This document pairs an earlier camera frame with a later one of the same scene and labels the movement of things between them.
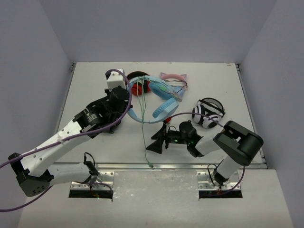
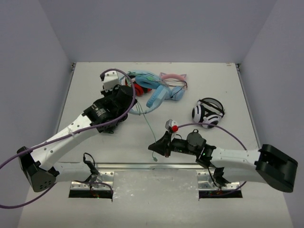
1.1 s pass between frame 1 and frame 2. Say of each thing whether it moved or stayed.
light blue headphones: moved
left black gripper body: stayed
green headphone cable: moved
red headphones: stayed
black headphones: stayed
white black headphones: stayed
